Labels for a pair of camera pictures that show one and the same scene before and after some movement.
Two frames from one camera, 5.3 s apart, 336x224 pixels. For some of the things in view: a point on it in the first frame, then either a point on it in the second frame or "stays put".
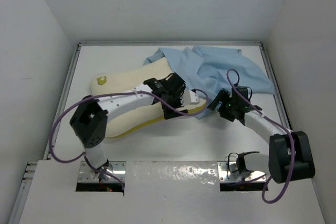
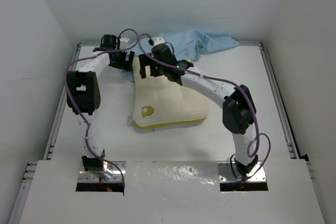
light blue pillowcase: (211, 70) -> (187, 44)
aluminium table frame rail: (30, 166) stays put
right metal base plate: (228, 172) stays put
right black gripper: (221, 95) -> (146, 61)
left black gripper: (178, 93) -> (124, 64)
